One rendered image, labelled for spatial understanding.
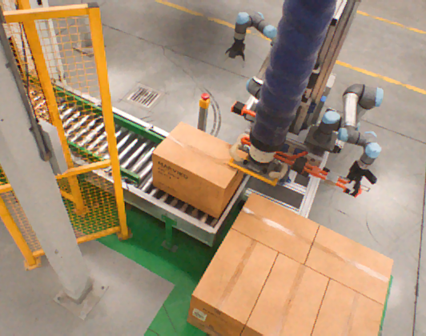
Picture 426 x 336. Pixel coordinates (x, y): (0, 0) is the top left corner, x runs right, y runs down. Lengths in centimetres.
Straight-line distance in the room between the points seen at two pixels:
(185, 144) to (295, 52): 126
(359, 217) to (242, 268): 167
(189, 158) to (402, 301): 223
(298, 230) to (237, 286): 68
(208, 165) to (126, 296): 126
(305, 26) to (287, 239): 169
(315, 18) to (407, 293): 270
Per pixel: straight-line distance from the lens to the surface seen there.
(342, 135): 225
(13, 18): 195
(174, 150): 278
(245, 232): 290
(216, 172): 267
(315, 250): 298
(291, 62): 191
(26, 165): 187
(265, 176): 244
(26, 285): 343
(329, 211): 394
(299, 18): 180
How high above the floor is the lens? 301
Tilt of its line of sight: 49 degrees down
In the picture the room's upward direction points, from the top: 11 degrees clockwise
